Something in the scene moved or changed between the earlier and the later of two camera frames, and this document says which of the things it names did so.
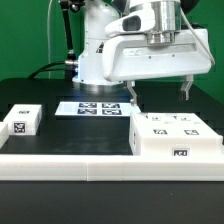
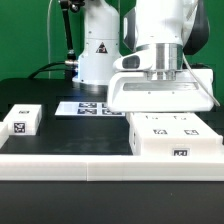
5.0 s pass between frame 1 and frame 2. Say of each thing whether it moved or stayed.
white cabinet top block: stayed
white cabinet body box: stayed
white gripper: moved
